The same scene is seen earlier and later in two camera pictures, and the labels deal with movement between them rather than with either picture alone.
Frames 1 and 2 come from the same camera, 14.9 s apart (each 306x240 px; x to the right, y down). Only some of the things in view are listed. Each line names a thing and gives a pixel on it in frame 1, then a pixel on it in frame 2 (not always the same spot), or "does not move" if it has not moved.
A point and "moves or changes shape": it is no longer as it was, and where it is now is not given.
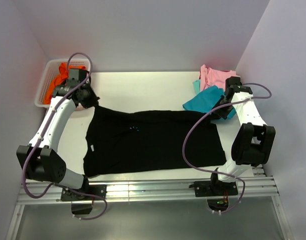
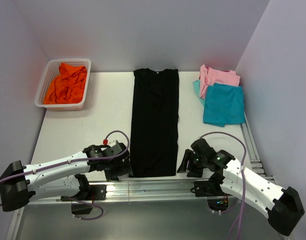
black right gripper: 221,114 -> 193,172
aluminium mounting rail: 254,183 does not move
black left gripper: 93,101 -> 124,168
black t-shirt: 116,140 -> 154,149
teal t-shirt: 204,100 moves or changes shape
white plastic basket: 51,69 does not move
